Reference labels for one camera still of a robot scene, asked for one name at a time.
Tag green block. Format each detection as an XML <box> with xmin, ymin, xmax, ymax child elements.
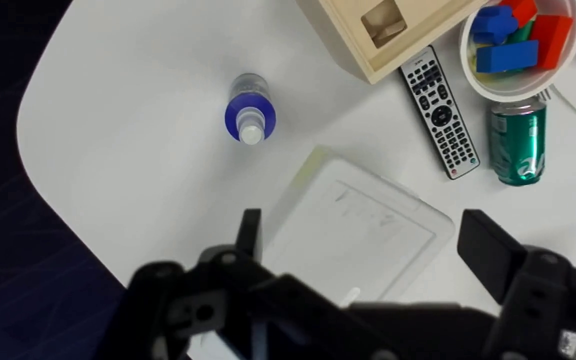
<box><xmin>505</xmin><ymin>20</ymin><xmax>537</xmax><ymax>46</ymax></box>

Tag small whiteboard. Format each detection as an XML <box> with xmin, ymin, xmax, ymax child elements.
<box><xmin>259</xmin><ymin>144</ymin><xmax>457</xmax><ymax>307</ymax></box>

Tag blue cross-shaped block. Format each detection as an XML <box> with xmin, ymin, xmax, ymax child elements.
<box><xmin>470</xmin><ymin>4</ymin><xmax>519</xmax><ymax>45</ymax></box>

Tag large red block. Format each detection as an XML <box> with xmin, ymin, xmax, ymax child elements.
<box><xmin>529</xmin><ymin>14</ymin><xmax>574</xmax><ymax>71</ymax></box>

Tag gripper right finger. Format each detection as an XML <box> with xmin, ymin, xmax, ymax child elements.
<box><xmin>456</xmin><ymin>208</ymin><xmax>576</xmax><ymax>360</ymax></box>

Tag grey remote control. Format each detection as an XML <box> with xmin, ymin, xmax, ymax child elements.
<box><xmin>399</xmin><ymin>45</ymin><xmax>481</xmax><ymax>180</ymax></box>

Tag clear bottle with blue label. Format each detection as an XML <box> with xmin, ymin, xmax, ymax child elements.
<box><xmin>224</xmin><ymin>73</ymin><xmax>277</xmax><ymax>146</ymax></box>

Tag blue rectangular block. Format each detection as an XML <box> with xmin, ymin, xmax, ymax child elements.
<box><xmin>475</xmin><ymin>39</ymin><xmax>540</xmax><ymax>75</ymax></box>

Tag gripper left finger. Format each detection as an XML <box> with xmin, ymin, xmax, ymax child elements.
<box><xmin>95</xmin><ymin>208</ymin><xmax>395</xmax><ymax>360</ymax></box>

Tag wooden box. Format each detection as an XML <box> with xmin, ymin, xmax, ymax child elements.
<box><xmin>295</xmin><ymin>0</ymin><xmax>491</xmax><ymax>85</ymax></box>

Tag white bowl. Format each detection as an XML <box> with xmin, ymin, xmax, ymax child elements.
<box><xmin>458</xmin><ymin>0</ymin><xmax>576</xmax><ymax>103</ymax></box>

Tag small red block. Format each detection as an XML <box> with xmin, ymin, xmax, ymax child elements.
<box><xmin>499</xmin><ymin>0</ymin><xmax>538</xmax><ymax>28</ymax></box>

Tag green soda can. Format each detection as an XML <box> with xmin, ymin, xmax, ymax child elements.
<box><xmin>489</xmin><ymin>96</ymin><xmax>548</xmax><ymax>187</ymax></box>

